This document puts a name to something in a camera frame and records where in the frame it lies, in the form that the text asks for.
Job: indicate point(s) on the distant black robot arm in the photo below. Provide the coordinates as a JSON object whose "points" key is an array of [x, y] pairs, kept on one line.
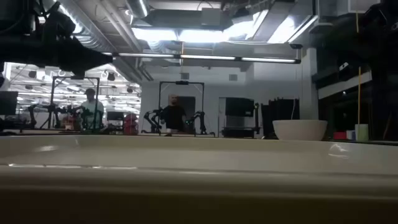
{"points": [[49, 109], [152, 119], [199, 119]]}

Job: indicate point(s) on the cream plastic serving tray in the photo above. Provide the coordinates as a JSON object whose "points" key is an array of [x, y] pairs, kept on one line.
{"points": [[199, 186]]}

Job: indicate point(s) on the small red box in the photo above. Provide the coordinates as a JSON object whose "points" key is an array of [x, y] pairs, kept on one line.
{"points": [[339, 135]]}

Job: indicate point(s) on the smooth silver ventilation duct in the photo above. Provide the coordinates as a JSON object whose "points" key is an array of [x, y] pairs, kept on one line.
{"points": [[138, 7]]}

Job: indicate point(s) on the black security camera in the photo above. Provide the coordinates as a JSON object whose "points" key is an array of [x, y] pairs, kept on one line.
{"points": [[296, 46]]}

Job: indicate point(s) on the white ceramic bowl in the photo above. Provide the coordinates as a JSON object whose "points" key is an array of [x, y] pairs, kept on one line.
{"points": [[300, 130]]}

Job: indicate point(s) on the long ceiling light bar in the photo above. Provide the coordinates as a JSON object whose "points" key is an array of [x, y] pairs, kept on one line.
{"points": [[205, 57]]}

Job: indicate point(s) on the black partition screen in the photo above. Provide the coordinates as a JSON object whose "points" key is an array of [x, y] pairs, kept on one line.
{"points": [[280, 110]]}

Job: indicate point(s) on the square wall vent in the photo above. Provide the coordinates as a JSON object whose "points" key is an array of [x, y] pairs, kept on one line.
{"points": [[184, 76], [233, 77]]}

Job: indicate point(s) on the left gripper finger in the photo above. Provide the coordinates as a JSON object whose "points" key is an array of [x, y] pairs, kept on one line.
{"points": [[94, 60]]}

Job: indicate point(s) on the small white box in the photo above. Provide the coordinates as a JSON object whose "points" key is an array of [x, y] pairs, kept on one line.
{"points": [[350, 135]]}

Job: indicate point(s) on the black monitor on cart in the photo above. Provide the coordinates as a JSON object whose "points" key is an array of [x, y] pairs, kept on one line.
{"points": [[239, 107]]}

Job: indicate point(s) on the black robot station frame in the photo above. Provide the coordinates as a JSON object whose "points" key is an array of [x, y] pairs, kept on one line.
{"points": [[90, 77], [182, 82]]}

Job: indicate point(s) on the light green cylindrical container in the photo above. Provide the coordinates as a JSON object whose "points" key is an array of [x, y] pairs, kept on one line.
{"points": [[362, 133]]}

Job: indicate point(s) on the black computer monitor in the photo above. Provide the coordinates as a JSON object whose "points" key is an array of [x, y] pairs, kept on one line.
{"points": [[8, 103]]}

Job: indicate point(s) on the person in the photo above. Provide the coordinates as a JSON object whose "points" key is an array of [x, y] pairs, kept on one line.
{"points": [[92, 107], [174, 116]]}

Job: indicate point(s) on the ribbed silver ventilation duct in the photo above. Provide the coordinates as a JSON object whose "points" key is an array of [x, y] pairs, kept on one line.
{"points": [[90, 34]]}

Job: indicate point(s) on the red tool cabinet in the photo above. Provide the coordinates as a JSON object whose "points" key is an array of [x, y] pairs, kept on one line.
{"points": [[131, 124]]}

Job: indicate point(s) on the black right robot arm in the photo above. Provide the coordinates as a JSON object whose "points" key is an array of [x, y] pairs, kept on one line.
{"points": [[384, 28]]}

